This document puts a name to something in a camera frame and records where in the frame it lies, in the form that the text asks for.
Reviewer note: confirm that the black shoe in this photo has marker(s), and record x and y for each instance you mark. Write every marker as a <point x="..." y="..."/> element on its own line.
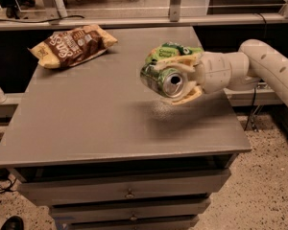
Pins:
<point x="13" y="223"/>

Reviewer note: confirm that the green soda can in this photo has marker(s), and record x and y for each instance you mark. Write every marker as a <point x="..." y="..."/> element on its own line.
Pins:
<point x="168" y="82"/>

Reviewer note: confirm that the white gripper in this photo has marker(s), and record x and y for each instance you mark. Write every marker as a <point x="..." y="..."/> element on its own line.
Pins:
<point x="215" y="71"/>

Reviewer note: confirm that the green snack bag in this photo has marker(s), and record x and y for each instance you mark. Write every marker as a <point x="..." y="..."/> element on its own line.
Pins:
<point x="169" y="50"/>

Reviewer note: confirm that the drawer knob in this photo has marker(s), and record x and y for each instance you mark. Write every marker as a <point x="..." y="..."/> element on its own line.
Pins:
<point x="133" y="217"/>
<point x="129" y="194"/>

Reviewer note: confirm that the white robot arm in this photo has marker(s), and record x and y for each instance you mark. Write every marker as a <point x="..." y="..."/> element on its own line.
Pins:
<point x="254" y="61"/>

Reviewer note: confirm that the grey drawer cabinet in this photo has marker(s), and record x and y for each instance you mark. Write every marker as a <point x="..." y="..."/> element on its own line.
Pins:
<point x="81" y="137"/>

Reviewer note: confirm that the metal frame post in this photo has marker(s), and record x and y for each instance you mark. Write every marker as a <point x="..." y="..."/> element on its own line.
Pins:
<point x="174" y="10"/>

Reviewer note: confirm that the brown chips bag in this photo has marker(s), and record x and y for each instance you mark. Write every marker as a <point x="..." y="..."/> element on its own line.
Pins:
<point x="73" y="47"/>

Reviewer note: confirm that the top drawer knob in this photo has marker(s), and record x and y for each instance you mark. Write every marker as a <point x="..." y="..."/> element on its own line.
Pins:
<point x="129" y="194"/>

